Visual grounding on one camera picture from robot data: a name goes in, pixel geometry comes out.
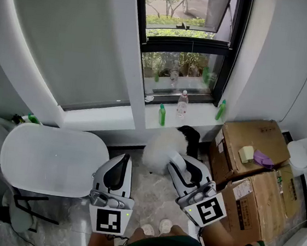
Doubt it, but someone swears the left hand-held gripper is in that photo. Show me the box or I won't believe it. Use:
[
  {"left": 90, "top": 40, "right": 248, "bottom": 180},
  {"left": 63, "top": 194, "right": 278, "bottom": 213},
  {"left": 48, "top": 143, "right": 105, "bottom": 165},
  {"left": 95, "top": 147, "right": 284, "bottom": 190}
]
[{"left": 85, "top": 150, "right": 141, "bottom": 238}]

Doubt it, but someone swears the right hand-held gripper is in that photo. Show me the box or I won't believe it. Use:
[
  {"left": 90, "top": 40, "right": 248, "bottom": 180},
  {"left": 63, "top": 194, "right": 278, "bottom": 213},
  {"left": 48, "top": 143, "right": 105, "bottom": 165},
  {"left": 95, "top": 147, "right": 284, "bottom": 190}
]
[{"left": 160, "top": 153, "right": 234, "bottom": 231}]

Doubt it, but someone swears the white fluffy duster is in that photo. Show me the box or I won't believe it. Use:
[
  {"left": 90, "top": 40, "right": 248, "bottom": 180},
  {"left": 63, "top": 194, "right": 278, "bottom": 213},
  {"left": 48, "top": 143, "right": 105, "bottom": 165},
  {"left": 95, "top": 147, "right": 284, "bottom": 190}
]
[{"left": 140, "top": 123, "right": 194, "bottom": 181}]

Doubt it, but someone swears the white bathtub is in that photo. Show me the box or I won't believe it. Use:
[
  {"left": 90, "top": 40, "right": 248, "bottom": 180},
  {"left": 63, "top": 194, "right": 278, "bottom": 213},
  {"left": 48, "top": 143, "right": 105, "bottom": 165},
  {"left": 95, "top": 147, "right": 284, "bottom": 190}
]
[{"left": 0, "top": 120, "right": 114, "bottom": 202}]

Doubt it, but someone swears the person's right forearm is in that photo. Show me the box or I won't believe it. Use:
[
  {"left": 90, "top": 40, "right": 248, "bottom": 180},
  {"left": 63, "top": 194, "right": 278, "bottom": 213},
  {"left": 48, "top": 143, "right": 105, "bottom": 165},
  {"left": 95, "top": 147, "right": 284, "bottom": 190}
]
[{"left": 199, "top": 215, "right": 265, "bottom": 246}]

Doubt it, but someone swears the black metal table leg frame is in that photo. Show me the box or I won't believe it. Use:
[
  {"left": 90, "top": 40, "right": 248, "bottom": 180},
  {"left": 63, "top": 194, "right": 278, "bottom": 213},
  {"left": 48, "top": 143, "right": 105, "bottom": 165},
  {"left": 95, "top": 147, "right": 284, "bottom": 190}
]
[{"left": 9, "top": 191, "right": 63, "bottom": 236}]

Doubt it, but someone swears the black fabric object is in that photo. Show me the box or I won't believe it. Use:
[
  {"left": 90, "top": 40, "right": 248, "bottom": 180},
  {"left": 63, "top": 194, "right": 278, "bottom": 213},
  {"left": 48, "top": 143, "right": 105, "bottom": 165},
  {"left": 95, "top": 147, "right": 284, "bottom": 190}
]
[{"left": 173, "top": 124, "right": 202, "bottom": 160}]

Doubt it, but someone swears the white sneaker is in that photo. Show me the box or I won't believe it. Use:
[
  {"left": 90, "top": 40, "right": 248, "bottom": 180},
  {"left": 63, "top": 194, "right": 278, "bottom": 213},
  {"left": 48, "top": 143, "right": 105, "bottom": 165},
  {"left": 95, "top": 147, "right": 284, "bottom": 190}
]
[
  {"left": 140, "top": 223, "right": 157, "bottom": 237},
  {"left": 158, "top": 218, "right": 174, "bottom": 235}
]

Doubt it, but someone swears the yellow sponge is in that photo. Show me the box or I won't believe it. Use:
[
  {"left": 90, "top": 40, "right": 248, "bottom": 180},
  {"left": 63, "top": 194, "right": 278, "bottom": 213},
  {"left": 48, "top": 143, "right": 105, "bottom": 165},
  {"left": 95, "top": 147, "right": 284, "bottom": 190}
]
[{"left": 237, "top": 145, "right": 257, "bottom": 166}]

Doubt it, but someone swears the green plastic bottle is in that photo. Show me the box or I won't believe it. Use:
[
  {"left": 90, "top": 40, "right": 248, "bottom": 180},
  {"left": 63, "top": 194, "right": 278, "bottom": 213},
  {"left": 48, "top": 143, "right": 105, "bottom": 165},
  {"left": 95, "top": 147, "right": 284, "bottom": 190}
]
[
  {"left": 215, "top": 98, "right": 227, "bottom": 122},
  {"left": 157, "top": 102, "right": 169, "bottom": 127},
  {"left": 26, "top": 113, "right": 42, "bottom": 125}
]

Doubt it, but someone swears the clear water bottle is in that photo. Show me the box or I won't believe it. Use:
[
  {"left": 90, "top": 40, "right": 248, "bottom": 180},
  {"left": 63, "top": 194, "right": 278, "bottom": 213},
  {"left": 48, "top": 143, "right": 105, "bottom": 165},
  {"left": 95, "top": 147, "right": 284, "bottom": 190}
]
[{"left": 175, "top": 89, "right": 191, "bottom": 121}]

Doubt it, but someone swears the cardboard box with sponge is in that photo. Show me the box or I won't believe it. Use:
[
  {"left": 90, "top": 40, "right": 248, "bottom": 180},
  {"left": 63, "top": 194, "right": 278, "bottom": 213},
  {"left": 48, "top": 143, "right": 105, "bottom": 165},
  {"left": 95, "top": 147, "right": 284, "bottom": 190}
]
[{"left": 205, "top": 113, "right": 295, "bottom": 194}]

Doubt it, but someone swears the purple cloth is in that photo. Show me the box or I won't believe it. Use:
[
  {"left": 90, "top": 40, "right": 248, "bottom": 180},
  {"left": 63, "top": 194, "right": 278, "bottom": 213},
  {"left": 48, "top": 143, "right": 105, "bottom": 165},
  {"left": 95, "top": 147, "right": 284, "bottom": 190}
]
[{"left": 251, "top": 149, "right": 277, "bottom": 170}]

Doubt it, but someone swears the large cardboard box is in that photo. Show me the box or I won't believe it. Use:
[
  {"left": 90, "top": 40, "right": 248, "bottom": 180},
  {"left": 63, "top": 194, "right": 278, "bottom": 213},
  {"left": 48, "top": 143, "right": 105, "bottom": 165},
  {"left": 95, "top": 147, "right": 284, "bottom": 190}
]
[{"left": 215, "top": 155, "right": 307, "bottom": 246}]

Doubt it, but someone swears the white trash bin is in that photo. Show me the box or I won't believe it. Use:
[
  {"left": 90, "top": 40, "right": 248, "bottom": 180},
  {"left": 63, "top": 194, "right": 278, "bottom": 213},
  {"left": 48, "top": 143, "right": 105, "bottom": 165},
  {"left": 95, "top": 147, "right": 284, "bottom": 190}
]
[{"left": 283, "top": 135, "right": 307, "bottom": 179}]

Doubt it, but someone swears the black framed window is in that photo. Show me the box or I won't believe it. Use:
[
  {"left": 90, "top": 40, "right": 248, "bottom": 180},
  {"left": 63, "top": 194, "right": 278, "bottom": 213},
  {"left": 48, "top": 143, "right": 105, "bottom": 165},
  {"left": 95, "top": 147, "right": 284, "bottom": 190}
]
[{"left": 123, "top": 0, "right": 254, "bottom": 111}]

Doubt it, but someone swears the grey roller blind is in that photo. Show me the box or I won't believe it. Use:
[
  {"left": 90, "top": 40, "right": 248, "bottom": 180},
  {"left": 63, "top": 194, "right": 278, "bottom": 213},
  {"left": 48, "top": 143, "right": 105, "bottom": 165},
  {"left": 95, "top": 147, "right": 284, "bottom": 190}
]
[{"left": 0, "top": 0, "right": 143, "bottom": 118}]

